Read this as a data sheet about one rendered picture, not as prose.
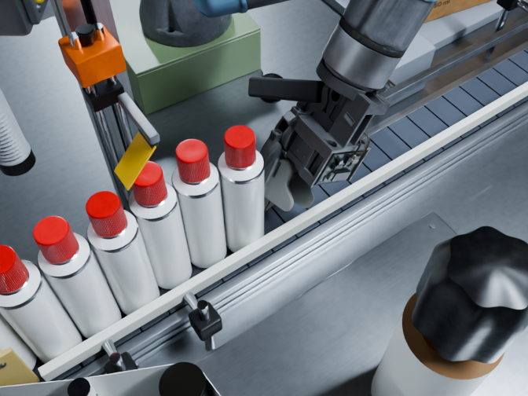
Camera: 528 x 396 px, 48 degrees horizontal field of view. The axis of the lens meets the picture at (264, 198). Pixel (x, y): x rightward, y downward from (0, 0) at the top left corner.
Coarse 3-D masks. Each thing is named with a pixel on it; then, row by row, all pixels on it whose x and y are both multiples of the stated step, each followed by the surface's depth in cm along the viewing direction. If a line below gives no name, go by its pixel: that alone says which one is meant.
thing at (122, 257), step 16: (96, 192) 56; (112, 192) 56; (96, 208) 55; (112, 208) 55; (96, 224) 56; (112, 224) 56; (128, 224) 59; (96, 240) 58; (112, 240) 58; (128, 240) 58; (96, 256) 60; (112, 256) 59; (128, 256) 60; (144, 256) 63; (112, 272) 61; (128, 272) 62; (144, 272) 64; (112, 288) 65; (128, 288) 64; (144, 288) 66; (128, 304) 68; (144, 304) 68
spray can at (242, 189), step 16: (240, 128) 61; (224, 144) 61; (240, 144) 60; (224, 160) 64; (240, 160) 61; (256, 160) 63; (224, 176) 63; (240, 176) 63; (256, 176) 63; (224, 192) 66; (240, 192) 64; (256, 192) 65; (224, 208) 69; (240, 208) 67; (256, 208) 68; (224, 224) 72; (240, 224) 69; (256, 224) 70; (240, 240) 72
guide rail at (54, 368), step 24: (504, 96) 88; (480, 120) 86; (432, 144) 82; (384, 168) 80; (360, 192) 79; (312, 216) 75; (264, 240) 73; (216, 264) 71; (240, 264) 73; (192, 288) 70; (144, 312) 67; (96, 336) 66; (120, 336) 67; (72, 360) 64
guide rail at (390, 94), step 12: (516, 24) 90; (492, 36) 89; (504, 36) 89; (468, 48) 87; (480, 48) 87; (444, 60) 86; (456, 60) 86; (420, 72) 84; (432, 72) 84; (408, 84) 83; (420, 84) 84; (384, 96) 81; (396, 96) 82
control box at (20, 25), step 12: (0, 0) 36; (12, 0) 37; (24, 0) 37; (36, 0) 38; (0, 12) 37; (12, 12) 37; (24, 12) 38; (36, 12) 38; (0, 24) 38; (12, 24) 38; (24, 24) 38; (36, 24) 39
